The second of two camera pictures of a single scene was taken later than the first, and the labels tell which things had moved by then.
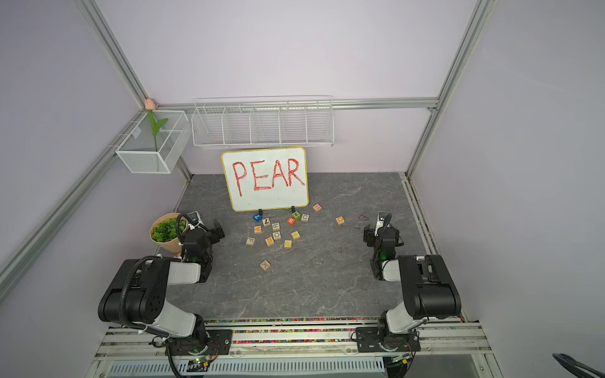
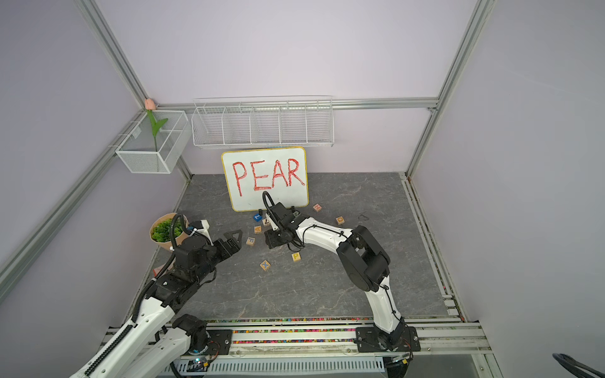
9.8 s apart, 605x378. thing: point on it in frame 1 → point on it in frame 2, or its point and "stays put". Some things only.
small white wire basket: (138, 153) stays put
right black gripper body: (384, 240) → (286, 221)
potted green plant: (163, 231) stays put
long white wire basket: (264, 121) stays put
